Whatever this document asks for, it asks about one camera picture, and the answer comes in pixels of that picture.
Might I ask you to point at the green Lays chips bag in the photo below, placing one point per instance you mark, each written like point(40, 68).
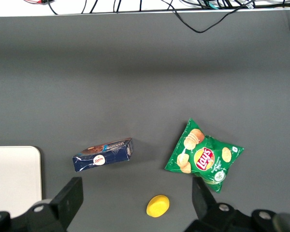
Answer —
point(203, 159)

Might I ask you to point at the pale pink rectangular tray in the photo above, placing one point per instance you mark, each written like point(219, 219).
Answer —
point(14, 174)

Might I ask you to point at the yellow lemon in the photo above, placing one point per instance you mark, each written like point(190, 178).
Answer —
point(157, 206)

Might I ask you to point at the dark blue cookie box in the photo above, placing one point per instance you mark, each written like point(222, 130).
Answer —
point(104, 159)

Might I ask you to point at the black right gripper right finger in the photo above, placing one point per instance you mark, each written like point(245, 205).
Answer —
point(205, 210)

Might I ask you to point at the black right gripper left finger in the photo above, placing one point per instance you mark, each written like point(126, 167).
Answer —
point(62, 207)

